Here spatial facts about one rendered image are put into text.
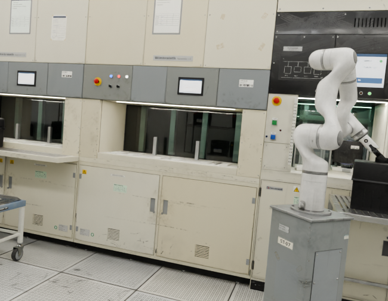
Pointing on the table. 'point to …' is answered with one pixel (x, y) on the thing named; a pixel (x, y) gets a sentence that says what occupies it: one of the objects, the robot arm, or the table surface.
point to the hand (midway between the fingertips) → (381, 158)
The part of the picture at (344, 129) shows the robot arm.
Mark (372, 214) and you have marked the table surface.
